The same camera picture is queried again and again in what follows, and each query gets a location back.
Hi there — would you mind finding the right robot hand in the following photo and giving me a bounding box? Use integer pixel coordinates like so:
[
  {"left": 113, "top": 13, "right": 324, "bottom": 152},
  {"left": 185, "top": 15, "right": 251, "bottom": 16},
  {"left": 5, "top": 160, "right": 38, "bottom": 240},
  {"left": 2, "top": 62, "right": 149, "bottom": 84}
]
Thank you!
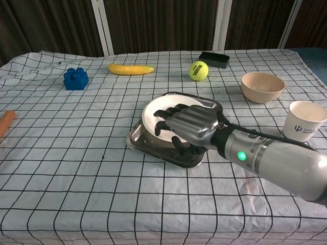
[{"left": 153, "top": 103, "right": 221, "bottom": 164}]

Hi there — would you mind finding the black rectangular box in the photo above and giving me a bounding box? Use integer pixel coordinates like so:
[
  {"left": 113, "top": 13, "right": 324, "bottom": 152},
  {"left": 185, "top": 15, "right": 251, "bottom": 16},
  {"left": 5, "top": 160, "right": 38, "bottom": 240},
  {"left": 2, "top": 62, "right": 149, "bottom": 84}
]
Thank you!
[{"left": 198, "top": 51, "right": 230, "bottom": 69}]

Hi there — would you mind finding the beige bowl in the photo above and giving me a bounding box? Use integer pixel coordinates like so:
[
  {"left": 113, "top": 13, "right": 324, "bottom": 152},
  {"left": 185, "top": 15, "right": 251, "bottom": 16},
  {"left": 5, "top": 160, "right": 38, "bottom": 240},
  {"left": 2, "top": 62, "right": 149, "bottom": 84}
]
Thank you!
[{"left": 241, "top": 71, "right": 286, "bottom": 104}]

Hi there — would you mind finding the rectangular metal tray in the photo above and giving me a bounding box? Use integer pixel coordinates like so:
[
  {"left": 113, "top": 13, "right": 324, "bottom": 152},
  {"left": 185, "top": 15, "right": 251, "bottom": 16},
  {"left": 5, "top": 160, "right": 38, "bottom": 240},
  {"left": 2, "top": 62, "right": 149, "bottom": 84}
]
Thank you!
[{"left": 125, "top": 91, "right": 223, "bottom": 169}]

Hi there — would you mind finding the blue felt table cover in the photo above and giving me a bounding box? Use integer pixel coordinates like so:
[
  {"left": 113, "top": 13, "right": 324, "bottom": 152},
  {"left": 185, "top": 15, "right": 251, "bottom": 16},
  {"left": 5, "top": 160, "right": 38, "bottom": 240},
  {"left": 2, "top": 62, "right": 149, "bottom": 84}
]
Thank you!
[{"left": 291, "top": 47, "right": 327, "bottom": 86}]

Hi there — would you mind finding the white paper cup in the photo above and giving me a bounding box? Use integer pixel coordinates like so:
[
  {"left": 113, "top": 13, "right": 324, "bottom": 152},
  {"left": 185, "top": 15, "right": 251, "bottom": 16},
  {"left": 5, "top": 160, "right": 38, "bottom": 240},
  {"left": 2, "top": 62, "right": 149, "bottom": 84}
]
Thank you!
[{"left": 282, "top": 100, "right": 327, "bottom": 143}]

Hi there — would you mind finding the yellow banana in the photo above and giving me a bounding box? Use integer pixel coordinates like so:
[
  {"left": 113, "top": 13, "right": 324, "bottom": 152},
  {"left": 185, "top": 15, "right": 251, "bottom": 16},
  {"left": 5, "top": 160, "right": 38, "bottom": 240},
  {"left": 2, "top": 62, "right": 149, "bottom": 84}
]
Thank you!
[{"left": 108, "top": 63, "right": 155, "bottom": 76}]

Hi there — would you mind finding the white partition frame post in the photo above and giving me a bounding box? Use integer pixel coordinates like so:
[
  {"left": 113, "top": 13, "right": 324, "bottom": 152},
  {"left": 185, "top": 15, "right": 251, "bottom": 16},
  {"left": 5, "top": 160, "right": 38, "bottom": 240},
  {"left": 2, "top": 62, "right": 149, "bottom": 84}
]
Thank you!
[
  {"left": 91, "top": 0, "right": 114, "bottom": 57},
  {"left": 278, "top": 0, "right": 303, "bottom": 50},
  {"left": 212, "top": 0, "right": 232, "bottom": 51}
]

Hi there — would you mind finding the white black-checked tablecloth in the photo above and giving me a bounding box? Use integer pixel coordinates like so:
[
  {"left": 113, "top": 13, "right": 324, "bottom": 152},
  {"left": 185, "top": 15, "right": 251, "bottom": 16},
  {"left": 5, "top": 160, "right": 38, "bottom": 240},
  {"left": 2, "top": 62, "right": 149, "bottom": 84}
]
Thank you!
[{"left": 0, "top": 48, "right": 327, "bottom": 245}]

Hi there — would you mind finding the blue toy building block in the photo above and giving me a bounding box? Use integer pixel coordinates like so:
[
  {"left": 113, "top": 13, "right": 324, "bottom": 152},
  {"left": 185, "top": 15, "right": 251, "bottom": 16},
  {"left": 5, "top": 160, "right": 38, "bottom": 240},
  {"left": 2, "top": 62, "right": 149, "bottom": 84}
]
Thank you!
[{"left": 63, "top": 67, "right": 89, "bottom": 91}]

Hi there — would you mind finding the yellow-green tennis ball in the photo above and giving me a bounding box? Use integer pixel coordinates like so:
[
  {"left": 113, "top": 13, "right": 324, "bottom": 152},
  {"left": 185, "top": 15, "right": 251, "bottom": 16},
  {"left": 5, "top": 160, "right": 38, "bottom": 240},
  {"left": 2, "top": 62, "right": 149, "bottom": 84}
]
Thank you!
[{"left": 189, "top": 60, "right": 209, "bottom": 82}]

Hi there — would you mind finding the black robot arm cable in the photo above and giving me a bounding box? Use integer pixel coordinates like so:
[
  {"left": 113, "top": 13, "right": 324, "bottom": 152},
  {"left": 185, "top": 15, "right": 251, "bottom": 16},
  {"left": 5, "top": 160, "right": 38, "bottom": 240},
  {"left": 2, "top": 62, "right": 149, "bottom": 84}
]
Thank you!
[{"left": 216, "top": 109, "right": 319, "bottom": 152}]

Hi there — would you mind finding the white round plate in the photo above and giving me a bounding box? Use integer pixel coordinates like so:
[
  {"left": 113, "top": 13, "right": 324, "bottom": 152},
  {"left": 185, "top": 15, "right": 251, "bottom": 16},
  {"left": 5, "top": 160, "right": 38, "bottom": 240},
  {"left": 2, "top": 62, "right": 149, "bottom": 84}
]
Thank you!
[{"left": 142, "top": 93, "right": 213, "bottom": 143}]

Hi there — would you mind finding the orange wooden rod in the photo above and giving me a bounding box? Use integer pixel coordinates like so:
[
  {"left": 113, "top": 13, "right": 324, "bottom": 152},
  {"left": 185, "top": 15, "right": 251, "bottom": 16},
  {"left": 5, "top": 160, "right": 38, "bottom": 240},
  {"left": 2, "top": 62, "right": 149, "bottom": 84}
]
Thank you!
[{"left": 0, "top": 110, "right": 17, "bottom": 137}]

